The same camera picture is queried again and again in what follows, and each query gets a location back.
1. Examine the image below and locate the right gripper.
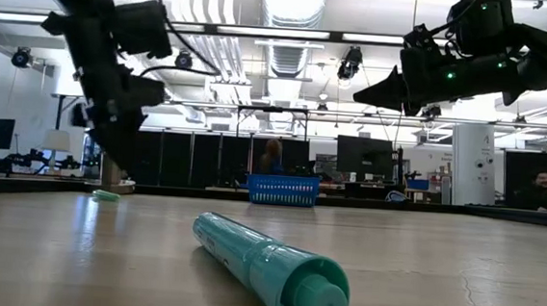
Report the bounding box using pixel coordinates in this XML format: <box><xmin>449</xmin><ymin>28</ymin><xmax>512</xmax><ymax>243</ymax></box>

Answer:
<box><xmin>352</xmin><ymin>19</ymin><xmax>524</xmax><ymax>125</ymax></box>

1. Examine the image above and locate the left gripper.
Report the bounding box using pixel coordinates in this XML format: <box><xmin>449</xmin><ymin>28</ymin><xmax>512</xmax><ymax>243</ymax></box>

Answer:
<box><xmin>31</xmin><ymin>9</ymin><xmax>171</xmax><ymax>174</ymax></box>

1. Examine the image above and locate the teal Sharpie highlighter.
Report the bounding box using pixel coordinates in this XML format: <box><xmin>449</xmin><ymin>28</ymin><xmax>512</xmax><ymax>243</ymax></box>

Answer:
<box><xmin>187</xmin><ymin>209</ymin><xmax>355</xmax><ymax>306</ymax></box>

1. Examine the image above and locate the white dome metal lamp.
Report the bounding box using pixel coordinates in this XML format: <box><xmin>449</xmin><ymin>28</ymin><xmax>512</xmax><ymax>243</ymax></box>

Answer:
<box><xmin>85</xmin><ymin>152</ymin><xmax>139</xmax><ymax>196</ymax></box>

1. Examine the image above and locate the white desk lampshade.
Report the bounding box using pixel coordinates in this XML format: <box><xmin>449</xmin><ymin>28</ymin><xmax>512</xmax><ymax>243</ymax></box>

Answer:
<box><xmin>40</xmin><ymin>128</ymin><xmax>72</xmax><ymax>153</ymax></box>

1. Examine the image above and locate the black partition panel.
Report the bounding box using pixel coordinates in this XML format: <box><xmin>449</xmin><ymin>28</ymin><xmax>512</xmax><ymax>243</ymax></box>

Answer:
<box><xmin>128</xmin><ymin>127</ymin><xmax>312</xmax><ymax>197</ymax></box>
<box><xmin>501</xmin><ymin>149</ymin><xmax>547</xmax><ymax>213</ymax></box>

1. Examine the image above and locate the white round pillar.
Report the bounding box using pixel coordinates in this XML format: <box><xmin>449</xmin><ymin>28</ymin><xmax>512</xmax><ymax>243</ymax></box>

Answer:
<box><xmin>447</xmin><ymin>121</ymin><xmax>500</xmax><ymax>209</ymax></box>

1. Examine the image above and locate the person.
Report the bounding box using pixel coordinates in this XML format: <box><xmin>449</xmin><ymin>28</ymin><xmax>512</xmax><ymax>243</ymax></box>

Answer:
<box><xmin>255</xmin><ymin>137</ymin><xmax>289</xmax><ymax>177</ymax></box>
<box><xmin>513</xmin><ymin>168</ymin><xmax>547</xmax><ymax>213</ymax></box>

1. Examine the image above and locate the blue plastic basket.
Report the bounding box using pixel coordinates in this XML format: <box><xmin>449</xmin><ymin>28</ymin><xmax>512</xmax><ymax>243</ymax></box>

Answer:
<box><xmin>244</xmin><ymin>171</ymin><xmax>322</xmax><ymax>209</ymax></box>

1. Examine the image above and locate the black dome ceiling camera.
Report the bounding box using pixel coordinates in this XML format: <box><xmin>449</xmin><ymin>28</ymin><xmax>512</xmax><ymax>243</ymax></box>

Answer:
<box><xmin>173</xmin><ymin>49</ymin><xmax>195</xmax><ymax>71</ymax></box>
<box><xmin>335</xmin><ymin>44</ymin><xmax>365</xmax><ymax>82</ymax></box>
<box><xmin>11</xmin><ymin>46</ymin><xmax>35</xmax><ymax>69</ymax></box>

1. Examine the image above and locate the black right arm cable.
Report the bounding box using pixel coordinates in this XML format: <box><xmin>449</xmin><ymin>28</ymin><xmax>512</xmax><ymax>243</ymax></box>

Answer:
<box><xmin>429</xmin><ymin>0</ymin><xmax>483</xmax><ymax>41</ymax></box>

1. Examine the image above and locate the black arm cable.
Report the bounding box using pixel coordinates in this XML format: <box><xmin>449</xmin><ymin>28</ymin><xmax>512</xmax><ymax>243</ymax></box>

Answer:
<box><xmin>107</xmin><ymin>0</ymin><xmax>227</xmax><ymax>84</ymax></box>
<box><xmin>429</xmin><ymin>0</ymin><xmax>483</xmax><ymax>41</ymax></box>

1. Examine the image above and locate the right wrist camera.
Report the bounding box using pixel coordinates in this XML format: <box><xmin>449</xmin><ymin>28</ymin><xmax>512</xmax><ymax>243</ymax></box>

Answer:
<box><xmin>444</xmin><ymin>0</ymin><xmax>518</xmax><ymax>60</ymax></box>

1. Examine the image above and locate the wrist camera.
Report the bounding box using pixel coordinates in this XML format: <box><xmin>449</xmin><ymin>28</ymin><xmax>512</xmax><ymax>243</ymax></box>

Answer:
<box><xmin>444</xmin><ymin>0</ymin><xmax>518</xmax><ymax>60</ymax></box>
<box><xmin>110</xmin><ymin>0</ymin><xmax>177</xmax><ymax>61</ymax></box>

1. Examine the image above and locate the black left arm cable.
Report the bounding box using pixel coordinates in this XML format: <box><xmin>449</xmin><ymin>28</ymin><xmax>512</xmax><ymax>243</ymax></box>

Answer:
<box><xmin>107</xmin><ymin>0</ymin><xmax>227</xmax><ymax>84</ymax></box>

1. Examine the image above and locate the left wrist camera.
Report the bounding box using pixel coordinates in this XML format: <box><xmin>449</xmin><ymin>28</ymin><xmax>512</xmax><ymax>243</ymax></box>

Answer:
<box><xmin>110</xmin><ymin>0</ymin><xmax>177</xmax><ymax>61</ymax></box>

